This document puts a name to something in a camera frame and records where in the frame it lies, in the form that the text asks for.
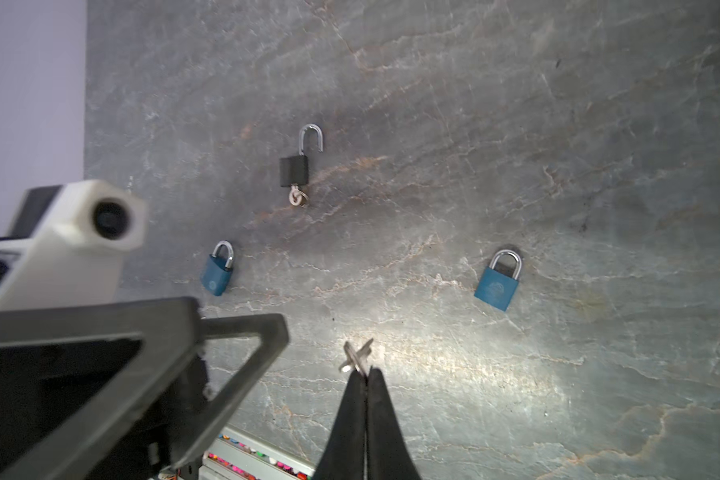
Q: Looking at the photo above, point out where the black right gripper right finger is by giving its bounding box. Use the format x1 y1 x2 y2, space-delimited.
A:
366 368 421 480

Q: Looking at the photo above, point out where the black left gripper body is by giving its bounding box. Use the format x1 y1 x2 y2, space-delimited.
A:
0 297 202 479

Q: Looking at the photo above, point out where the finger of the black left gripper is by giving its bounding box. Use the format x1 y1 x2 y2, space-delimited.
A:
170 313 289 468

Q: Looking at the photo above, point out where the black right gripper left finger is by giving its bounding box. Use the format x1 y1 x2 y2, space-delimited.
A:
313 371 367 480

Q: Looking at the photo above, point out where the tiny silver key with ring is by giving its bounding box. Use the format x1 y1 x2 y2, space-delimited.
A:
338 338 374 377

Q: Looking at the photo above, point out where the dark grey padlock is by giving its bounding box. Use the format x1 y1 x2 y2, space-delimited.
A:
279 123 324 188

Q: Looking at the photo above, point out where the small blue padlock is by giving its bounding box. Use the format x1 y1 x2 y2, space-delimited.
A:
474 249 523 312

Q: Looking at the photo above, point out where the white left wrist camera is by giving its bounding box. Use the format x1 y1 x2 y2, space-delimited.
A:
0 180 148 311

